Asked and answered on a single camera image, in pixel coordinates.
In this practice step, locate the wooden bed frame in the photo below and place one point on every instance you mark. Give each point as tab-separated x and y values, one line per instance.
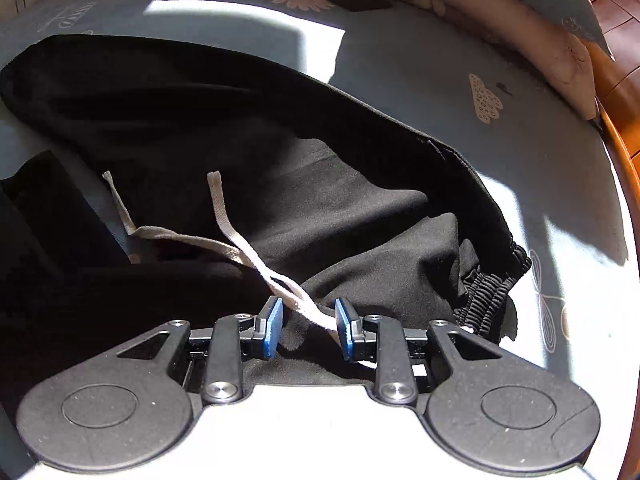
620	35

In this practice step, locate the blue floral pillow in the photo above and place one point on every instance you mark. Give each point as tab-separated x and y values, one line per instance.
575	5

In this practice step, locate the dark flat phone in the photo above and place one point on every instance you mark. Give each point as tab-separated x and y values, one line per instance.
360	1

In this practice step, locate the pink floral folded quilt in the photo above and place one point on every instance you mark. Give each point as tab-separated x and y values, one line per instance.
500	25

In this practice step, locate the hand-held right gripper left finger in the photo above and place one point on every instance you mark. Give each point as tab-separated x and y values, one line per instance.
272	327

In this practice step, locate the blue floral bed sheet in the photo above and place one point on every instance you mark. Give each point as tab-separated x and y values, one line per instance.
400	60

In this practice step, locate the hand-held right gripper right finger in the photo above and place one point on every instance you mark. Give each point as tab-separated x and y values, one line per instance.
345	330

